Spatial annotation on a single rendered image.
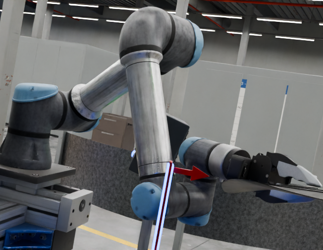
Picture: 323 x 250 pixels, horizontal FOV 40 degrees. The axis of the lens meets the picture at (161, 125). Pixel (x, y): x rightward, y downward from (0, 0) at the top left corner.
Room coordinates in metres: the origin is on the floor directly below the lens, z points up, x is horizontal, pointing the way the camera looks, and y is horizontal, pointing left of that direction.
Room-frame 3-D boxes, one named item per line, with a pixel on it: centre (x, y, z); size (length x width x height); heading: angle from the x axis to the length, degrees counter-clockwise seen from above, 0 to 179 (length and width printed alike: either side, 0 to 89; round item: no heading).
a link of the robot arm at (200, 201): (1.00, -0.10, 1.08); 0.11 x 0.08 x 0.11; 139
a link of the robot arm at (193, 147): (1.01, -0.11, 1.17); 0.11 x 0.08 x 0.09; 37
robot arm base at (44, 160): (1.25, 0.36, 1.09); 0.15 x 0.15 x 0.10
